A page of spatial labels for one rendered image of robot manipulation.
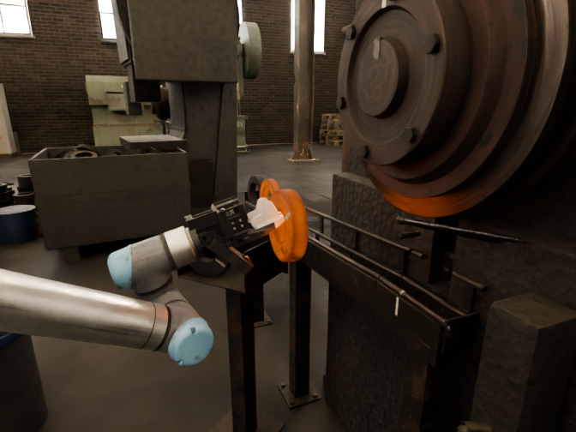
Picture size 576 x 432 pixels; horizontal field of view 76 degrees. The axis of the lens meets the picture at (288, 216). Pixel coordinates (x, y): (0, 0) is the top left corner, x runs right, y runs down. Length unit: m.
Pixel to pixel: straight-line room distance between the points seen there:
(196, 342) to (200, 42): 2.78
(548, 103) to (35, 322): 0.69
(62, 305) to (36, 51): 10.28
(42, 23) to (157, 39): 7.79
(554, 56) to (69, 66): 10.40
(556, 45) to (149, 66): 2.80
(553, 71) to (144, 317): 0.64
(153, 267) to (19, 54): 10.22
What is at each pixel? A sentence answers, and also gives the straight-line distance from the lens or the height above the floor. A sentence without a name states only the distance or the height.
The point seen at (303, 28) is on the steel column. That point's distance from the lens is 7.82.
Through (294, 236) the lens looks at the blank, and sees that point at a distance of 0.73.
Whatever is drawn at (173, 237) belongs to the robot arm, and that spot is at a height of 0.84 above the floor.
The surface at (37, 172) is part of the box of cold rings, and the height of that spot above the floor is 0.66.
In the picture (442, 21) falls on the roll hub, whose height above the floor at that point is 1.18.
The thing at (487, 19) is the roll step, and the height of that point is 1.18.
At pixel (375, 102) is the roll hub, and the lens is 0.65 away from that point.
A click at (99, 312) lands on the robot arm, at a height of 0.79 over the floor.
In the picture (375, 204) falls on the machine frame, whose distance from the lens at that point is 0.99.
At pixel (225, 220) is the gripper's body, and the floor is 0.86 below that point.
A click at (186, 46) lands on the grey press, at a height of 1.51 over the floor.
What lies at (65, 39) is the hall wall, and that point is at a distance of 10.72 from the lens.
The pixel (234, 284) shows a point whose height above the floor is 0.60.
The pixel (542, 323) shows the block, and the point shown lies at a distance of 0.61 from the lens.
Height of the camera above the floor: 1.07
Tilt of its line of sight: 16 degrees down
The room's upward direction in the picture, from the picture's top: straight up
